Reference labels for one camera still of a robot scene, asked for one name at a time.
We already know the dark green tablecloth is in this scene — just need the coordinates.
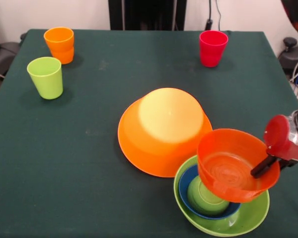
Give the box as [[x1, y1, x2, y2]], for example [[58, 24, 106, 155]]
[[0, 29, 298, 238]]

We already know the large orange bowl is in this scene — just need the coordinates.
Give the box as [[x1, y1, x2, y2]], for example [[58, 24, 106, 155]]
[[117, 87, 213, 178]]

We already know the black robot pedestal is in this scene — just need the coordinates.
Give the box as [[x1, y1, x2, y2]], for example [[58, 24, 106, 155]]
[[108, 0, 187, 31]]

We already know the large light green bowl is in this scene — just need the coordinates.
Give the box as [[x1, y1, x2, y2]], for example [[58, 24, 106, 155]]
[[173, 155, 270, 237]]

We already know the blue bowl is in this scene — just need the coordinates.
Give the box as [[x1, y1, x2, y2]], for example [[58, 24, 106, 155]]
[[178, 165, 241, 220]]

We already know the lime green cup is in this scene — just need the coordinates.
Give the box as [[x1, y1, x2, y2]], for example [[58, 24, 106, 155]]
[[26, 56, 64, 100]]

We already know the black hanging cable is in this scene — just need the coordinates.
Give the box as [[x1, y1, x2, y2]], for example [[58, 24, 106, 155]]
[[205, 0, 223, 32]]

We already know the red cup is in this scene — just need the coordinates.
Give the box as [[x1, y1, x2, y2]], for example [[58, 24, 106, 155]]
[[199, 30, 229, 68]]

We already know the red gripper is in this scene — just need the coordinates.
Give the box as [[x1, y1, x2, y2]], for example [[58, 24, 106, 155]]
[[250, 114, 298, 179]]

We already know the small red-orange bowl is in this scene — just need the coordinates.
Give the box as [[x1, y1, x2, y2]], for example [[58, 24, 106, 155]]
[[196, 128, 281, 203]]

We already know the orange cup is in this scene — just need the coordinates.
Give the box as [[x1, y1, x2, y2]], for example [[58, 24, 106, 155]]
[[43, 27, 75, 65]]

